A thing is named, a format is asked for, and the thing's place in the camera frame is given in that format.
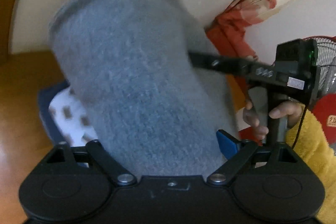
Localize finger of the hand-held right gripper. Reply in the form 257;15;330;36
188;52;252;77

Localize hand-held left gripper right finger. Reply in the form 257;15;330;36
207;130;303;186

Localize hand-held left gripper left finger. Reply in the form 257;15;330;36
46;140;137;186

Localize grey sweatpants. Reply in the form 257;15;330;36
49;0;238;177

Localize person's right hand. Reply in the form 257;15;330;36
243;98;302;140

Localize red electric fan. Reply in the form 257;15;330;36
302;35;336;156

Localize white patterned folded garment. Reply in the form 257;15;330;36
49;86;99;147

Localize cream floral red-hemmed curtain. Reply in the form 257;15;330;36
205;0;336;135

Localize navy folded garment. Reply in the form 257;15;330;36
38;81;90;167

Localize black cable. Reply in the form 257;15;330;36
291;105;308;148

